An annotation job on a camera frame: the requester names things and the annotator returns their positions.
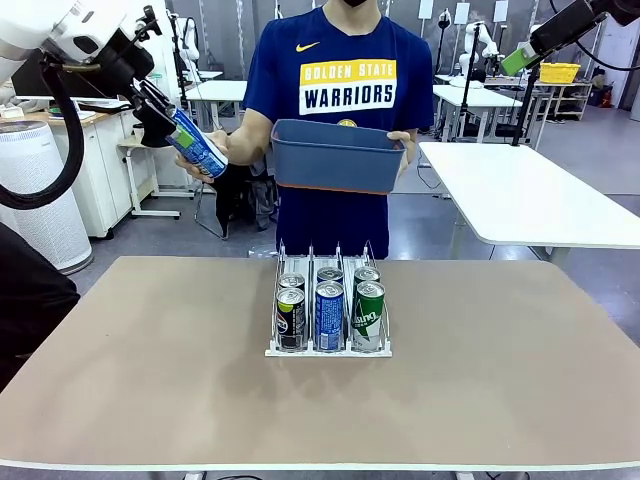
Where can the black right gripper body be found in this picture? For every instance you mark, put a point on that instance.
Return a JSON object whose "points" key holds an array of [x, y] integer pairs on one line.
{"points": [[622, 10]]}

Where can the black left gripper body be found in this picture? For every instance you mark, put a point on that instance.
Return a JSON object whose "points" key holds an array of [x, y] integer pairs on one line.
{"points": [[125, 60]]}

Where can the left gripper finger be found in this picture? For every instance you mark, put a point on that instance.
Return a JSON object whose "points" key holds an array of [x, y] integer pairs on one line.
{"points": [[182, 137], [159, 97]]}

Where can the blue beverage can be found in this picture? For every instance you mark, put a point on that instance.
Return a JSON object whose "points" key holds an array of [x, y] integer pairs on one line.
{"points": [[330, 275], [205, 155], [330, 315]]}

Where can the person's right forearm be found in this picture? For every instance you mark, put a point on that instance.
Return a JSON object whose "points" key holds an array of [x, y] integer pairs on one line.
{"points": [[252, 135]]}

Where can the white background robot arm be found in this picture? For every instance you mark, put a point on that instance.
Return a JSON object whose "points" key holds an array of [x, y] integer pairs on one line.
{"points": [[189, 40], [472, 47]]}

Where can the green beverage can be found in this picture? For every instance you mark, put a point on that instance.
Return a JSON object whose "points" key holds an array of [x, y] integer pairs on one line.
{"points": [[368, 315], [367, 274]]}

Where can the clear white can dispenser rack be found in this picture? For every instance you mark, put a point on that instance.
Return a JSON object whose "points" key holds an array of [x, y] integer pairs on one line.
{"points": [[330, 352]]}

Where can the person's right hand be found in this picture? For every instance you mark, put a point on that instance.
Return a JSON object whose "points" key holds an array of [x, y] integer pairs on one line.
{"points": [[226, 150]]}

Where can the person's left hand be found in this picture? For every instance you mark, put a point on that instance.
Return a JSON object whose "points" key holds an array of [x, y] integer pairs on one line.
{"points": [[409, 150]]}

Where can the yellow plastic basket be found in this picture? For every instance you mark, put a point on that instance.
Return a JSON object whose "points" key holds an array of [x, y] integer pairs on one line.
{"points": [[560, 72]]}

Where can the small white rolling table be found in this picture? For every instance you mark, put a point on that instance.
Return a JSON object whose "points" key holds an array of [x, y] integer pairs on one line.
{"points": [[150, 175]]}

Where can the white background work table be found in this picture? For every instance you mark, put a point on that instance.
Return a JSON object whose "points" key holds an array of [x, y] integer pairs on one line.
{"points": [[220, 90], [475, 97]]}

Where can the wooden shelf rack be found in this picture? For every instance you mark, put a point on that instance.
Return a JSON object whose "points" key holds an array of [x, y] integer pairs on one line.
{"points": [[565, 97]]}

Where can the chair with black jacket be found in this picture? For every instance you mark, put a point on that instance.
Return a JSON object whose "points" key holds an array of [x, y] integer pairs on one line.
{"points": [[230, 200]]}

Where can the wooden desk with white cabinet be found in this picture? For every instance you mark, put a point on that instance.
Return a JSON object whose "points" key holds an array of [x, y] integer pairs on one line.
{"points": [[100, 160]]}

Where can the black tripod pole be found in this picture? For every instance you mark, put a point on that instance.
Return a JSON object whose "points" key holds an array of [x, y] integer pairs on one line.
{"points": [[527, 110]]}

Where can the white cylindrical air purifier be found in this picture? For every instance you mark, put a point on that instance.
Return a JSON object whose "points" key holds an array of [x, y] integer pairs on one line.
{"points": [[45, 210]]}

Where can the white side table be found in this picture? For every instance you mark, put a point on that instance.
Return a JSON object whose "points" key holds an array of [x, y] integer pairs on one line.
{"points": [[525, 200]]}

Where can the person in blue Warriors shirt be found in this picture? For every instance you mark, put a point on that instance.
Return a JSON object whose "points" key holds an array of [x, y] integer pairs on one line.
{"points": [[345, 60]]}

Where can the black Pepsi can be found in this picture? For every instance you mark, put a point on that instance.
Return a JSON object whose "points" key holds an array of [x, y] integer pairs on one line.
{"points": [[291, 320], [291, 281]]}

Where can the person in black clothes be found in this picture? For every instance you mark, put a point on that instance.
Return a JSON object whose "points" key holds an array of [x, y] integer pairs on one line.
{"points": [[30, 300]]}

